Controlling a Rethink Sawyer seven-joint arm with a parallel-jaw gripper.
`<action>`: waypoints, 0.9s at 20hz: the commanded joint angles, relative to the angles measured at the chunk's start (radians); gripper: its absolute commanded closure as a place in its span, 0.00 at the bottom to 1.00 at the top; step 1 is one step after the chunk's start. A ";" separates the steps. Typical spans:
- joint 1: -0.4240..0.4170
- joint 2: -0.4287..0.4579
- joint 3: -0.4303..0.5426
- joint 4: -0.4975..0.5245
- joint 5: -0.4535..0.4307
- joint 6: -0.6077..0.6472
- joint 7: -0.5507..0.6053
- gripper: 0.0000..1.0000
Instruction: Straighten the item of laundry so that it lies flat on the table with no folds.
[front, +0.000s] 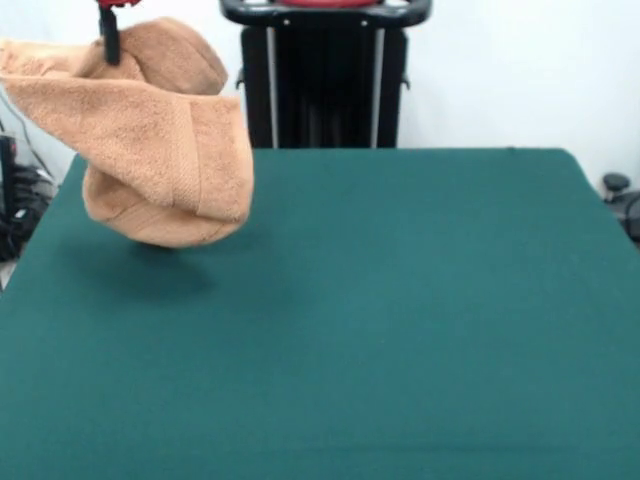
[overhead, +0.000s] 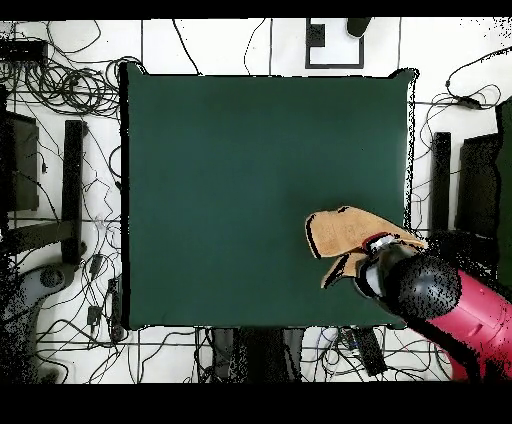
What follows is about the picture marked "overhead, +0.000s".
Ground tan terry towel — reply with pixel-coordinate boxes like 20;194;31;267
304;205;428;290

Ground flat black box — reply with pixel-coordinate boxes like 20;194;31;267
0;38;49;63

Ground black power strip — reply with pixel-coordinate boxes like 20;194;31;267
353;326;388;377
107;275;123;341

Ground black equipment box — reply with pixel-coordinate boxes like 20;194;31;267
454;133;503;241
0;109;40;213

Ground green hanging cloth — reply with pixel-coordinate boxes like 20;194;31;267
494;97;512;293

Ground dark green table cloth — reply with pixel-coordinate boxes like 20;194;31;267
119;61;419;331

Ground person's foot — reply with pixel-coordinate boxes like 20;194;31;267
346;17;374;40

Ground grey office chair base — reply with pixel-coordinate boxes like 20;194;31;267
0;261;79;384

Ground black stand frame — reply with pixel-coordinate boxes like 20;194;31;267
426;131;499;275
5;119;88;267

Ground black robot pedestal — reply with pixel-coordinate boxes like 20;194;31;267
209;325;305;383

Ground coiled black cable bundle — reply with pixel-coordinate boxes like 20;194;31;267
23;55;145;119

